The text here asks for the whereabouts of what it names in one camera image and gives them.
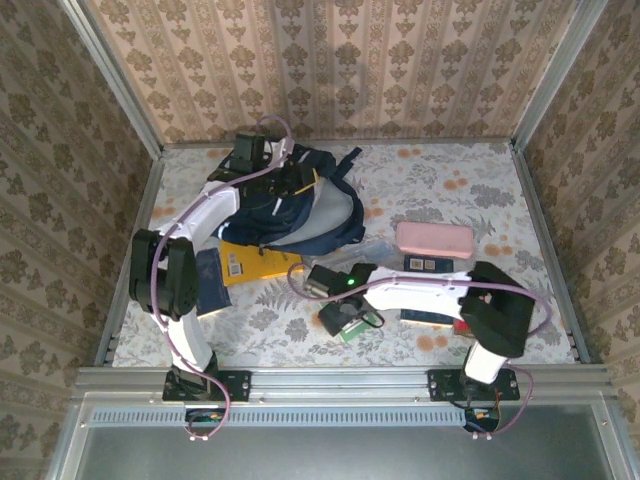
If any navy blue backpack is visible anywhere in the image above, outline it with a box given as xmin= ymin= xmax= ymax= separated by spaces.
xmin=219 ymin=144 xmax=366 ymax=256

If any clear plastic pen pack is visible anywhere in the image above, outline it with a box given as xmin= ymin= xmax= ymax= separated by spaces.
xmin=309 ymin=238 xmax=399 ymax=274

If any green card pack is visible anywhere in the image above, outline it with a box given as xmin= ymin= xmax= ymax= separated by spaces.
xmin=339 ymin=319 xmax=369 ymax=343

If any blue book with gold pattern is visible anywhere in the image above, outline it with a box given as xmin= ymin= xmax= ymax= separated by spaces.
xmin=399 ymin=254 xmax=457 ymax=326

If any yellow book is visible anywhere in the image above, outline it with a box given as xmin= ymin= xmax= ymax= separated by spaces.
xmin=221 ymin=242 xmax=304 ymax=288

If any pink pencil case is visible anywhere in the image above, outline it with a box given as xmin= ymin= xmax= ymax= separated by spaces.
xmin=395 ymin=221 xmax=475 ymax=260

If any plain navy book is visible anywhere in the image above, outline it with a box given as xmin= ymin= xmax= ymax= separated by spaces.
xmin=196 ymin=248 xmax=233 ymax=317

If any floral patterned table cover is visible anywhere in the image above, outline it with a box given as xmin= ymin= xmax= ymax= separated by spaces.
xmin=112 ymin=142 xmax=581 ymax=369

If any grey metal sheet tray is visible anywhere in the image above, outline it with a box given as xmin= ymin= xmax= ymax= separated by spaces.
xmin=47 ymin=392 xmax=640 ymax=480

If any aluminium mounting rail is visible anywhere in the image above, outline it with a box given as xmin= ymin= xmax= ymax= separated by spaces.
xmin=74 ymin=364 xmax=614 ymax=401

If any aluminium side rail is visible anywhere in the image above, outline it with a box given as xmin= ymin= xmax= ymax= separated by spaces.
xmin=94 ymin=154 xmax=166 ymax=369
xmin=509 ymin=144 xmax=594 ymax=364

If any grey slotted cable duct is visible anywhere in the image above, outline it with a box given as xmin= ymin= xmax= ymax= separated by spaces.
xmin=89 ymin=405 xmax=471 ymax=427

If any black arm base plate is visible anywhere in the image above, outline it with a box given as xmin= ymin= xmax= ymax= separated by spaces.
xmin=428 ymin=368 xmax=520 ymax=404
xmin=162 ymin=369 xmax=251 ymax=403

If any aluminium frame post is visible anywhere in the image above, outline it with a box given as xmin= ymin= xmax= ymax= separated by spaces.
xmin=57 ymin=0 xmax=166 ymax=159
xmin=509 ymin=0 xmax=609 ymax=151

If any controller board with wires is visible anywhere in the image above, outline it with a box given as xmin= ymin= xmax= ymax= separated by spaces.
xmin=462 ymin=405 xmax=502 ymax=442
xmin=183 ymin=407 xmax=227 ymax=442

